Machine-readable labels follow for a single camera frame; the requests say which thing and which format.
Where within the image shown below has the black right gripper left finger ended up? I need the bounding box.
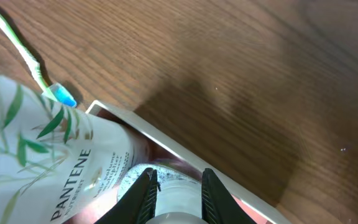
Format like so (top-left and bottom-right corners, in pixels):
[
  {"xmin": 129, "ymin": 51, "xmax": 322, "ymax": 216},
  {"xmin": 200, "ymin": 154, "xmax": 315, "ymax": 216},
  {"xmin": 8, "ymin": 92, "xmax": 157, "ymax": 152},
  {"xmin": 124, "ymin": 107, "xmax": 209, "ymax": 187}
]
[{"xmin": 95, "ymin": 167, "xmax": 158, "ymax": 224}]

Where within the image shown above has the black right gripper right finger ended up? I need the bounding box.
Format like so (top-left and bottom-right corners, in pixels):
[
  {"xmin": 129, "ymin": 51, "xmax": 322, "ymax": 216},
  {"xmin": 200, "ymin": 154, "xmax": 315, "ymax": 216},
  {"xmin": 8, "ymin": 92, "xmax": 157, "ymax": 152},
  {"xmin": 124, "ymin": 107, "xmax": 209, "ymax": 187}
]
[{"xmin": 201, "ymin": 168, "xmax": 256, "ymax": 224}]

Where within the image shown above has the small clear pump bottle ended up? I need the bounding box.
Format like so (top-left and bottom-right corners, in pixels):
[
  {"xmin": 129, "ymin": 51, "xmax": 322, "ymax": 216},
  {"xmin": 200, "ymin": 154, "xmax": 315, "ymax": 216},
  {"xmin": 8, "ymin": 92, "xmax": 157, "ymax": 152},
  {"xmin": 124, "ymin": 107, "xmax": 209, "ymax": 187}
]
[{"xmin": 117, "ymin": 164, "xmax": 205, "ymax": 223}]

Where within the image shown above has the white square box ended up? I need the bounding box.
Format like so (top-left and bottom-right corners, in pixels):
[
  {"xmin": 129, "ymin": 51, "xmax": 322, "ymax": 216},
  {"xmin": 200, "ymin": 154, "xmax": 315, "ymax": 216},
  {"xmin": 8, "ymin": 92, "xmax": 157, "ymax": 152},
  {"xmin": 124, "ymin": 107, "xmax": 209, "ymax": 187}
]
[{"xmin": 86, "ymin": 100, "xmax": 290, "ymax": 224}]

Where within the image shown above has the white Pantene tube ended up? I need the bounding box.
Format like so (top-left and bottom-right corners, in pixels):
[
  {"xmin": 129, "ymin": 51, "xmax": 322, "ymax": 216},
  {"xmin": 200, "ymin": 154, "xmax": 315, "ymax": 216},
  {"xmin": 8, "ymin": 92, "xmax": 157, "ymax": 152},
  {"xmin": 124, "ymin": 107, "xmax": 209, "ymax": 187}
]
[{"xmin": 0, "ymin": 75, "xmax": 149, "ymax": 223}]

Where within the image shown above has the white green toothbrush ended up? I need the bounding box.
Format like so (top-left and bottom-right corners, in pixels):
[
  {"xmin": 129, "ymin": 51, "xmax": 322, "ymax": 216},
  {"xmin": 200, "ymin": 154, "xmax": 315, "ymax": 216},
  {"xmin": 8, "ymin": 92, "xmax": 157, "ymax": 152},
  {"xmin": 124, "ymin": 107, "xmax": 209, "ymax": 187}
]
[{"xmin": 0, "ymin": 14, "xmax": 77, "ymax": 108}]

